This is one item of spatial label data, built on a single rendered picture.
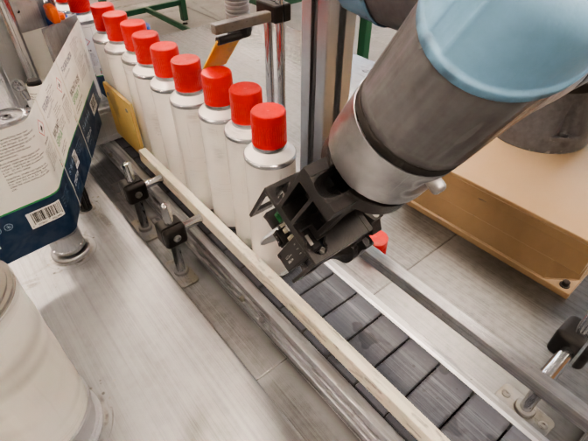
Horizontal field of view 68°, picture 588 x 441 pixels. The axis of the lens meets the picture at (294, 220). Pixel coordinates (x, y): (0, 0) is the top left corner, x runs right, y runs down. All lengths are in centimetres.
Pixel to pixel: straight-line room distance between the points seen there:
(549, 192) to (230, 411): 47
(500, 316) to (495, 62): 44
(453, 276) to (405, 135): 41
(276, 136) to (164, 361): 25
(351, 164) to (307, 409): 30
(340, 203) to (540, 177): 44
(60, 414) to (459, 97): 34
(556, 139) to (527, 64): 53
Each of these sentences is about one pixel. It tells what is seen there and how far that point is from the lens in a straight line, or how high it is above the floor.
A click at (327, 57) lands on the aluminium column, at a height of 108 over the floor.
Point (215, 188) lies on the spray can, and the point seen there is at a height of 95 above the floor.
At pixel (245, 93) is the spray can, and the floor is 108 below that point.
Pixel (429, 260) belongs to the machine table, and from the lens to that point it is 64.
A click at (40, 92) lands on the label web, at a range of 57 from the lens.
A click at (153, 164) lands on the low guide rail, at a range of 67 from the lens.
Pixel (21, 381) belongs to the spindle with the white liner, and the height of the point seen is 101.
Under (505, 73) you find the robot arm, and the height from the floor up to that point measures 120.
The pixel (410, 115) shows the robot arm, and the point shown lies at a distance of 22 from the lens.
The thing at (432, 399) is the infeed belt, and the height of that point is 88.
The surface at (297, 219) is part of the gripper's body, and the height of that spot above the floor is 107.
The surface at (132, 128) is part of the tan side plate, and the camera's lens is 71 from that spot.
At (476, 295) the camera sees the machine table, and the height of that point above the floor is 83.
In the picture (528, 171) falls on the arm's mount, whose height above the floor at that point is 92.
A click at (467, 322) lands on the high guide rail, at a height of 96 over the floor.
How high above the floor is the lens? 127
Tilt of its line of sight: 42 degrees down
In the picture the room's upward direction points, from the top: straight up
